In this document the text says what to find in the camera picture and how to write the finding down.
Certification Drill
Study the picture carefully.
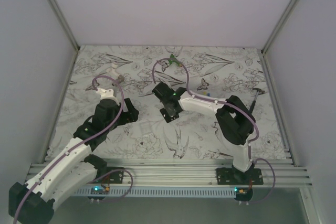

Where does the black fuse box base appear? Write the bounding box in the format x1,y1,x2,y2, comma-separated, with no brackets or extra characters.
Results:
160,108,179,123

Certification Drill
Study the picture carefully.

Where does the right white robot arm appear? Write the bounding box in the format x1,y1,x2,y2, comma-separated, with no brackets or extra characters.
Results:
152,82,257,185

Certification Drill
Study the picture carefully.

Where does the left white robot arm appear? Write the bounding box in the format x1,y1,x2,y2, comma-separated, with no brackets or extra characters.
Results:
8,98,139,223

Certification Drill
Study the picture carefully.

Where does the clear fuse box cover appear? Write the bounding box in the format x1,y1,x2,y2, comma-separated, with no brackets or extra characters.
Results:
139,122,152,135

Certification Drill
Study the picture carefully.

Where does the white and grey pipe fitting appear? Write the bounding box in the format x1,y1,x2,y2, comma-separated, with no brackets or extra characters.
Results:
107,62,124,84

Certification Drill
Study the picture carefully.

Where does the floral printed table mat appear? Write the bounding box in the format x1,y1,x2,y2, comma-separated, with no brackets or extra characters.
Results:
47,46,287,160

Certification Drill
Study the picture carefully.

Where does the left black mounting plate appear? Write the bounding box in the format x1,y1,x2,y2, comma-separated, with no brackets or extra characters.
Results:
87,167,124,184

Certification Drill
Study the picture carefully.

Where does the black mounting plate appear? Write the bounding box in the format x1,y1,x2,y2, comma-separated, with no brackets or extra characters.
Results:
87,167,124,184
215,167,264,186

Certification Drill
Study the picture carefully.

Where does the left controller board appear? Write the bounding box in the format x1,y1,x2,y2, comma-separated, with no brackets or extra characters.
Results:
91,186,110,195

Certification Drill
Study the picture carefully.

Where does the controller board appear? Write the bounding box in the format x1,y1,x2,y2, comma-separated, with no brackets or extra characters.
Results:
91,186,110,195
234,187,253,196

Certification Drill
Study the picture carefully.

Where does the small grey hammer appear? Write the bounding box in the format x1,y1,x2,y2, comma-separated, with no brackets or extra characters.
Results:
249,88,265,113

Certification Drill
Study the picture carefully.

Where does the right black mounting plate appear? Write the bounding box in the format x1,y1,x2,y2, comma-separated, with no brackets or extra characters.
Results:
215,167,264,186

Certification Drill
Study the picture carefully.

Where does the right controller board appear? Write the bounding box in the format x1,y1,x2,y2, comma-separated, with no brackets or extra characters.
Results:
234,187,253,196

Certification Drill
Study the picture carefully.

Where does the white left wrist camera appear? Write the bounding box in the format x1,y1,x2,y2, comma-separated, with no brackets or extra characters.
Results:
96,88,118,102

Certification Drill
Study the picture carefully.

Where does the aluminium frame rail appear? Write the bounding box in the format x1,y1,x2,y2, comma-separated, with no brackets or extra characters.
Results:
27,158,313,188

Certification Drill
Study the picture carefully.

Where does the white slotted cable duct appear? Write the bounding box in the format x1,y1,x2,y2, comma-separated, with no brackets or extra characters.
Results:
73,186,236,198

